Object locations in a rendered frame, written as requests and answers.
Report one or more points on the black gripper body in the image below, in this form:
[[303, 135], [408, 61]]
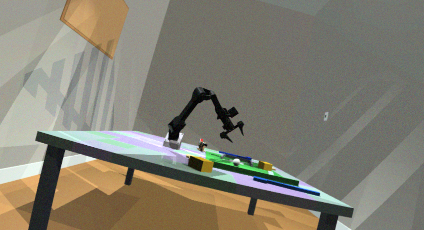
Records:
[[229, 126]]

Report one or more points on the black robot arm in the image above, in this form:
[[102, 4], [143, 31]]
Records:
[[199, 95]]

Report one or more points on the green flat mat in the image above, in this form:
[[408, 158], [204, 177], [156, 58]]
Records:
[[217, 158]]

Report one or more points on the white golf ball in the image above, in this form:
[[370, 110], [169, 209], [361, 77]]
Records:
[[236, 162]]

